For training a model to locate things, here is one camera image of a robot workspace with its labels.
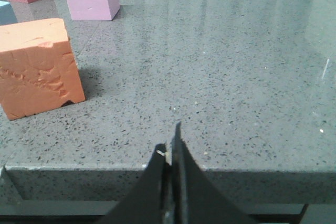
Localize blue foam cube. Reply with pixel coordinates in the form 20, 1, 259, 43
0, 1, 17, 25

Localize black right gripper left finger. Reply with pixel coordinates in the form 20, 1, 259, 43
98, 144, 167, 223

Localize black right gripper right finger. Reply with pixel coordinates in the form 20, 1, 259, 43
172, 122, 256, 223

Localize damaged orange foam cube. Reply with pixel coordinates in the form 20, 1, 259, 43
1, 18, 86, 120

